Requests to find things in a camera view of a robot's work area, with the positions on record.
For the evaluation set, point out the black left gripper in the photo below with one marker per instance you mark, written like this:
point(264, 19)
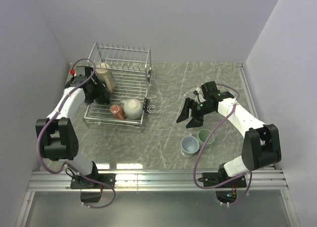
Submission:
point(99, 89)

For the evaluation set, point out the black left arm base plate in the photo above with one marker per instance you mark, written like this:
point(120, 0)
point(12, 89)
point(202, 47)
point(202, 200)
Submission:
point(79, 182)

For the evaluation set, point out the silver wire dish rack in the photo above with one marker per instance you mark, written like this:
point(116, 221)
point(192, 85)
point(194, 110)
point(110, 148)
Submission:
point(131, 68)

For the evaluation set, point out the light green mug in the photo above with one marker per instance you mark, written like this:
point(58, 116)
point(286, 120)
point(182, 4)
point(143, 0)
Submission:
point(203, 135)

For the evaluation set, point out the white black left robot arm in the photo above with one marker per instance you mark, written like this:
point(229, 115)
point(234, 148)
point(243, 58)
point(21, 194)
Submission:
point(56, 137)

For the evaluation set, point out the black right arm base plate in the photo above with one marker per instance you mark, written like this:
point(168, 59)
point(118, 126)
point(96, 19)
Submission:
point(213, 178)

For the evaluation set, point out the beige dragon pattern mug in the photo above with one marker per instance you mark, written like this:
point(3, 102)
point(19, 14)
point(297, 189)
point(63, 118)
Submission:
point(105, 75)

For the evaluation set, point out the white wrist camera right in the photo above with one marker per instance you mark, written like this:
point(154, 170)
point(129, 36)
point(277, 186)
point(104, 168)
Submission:
point(205, 91)

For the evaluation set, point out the aluminium mounting rail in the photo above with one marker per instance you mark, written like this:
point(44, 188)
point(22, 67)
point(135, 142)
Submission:
point(153, 180)

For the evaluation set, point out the aluminium side rail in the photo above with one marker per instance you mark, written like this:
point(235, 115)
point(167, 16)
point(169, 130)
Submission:
point(247, 90)

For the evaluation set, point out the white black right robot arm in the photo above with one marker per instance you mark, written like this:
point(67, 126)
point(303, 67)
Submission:
point(261, 145)

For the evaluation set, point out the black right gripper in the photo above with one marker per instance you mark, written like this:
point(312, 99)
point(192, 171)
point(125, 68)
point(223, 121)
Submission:
point(191, 103)

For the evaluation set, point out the light blue mug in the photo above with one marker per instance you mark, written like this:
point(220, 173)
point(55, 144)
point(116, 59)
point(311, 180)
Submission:
point(189, 145)

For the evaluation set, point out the beige speckled round mug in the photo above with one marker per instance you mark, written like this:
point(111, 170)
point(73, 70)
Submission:
point(132, 108)

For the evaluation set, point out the dark green mug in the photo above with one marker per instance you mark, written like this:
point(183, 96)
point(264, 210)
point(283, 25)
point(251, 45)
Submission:
point(103, 98)

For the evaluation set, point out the pink white mug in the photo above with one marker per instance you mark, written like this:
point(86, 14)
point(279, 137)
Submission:
point(117, 111)

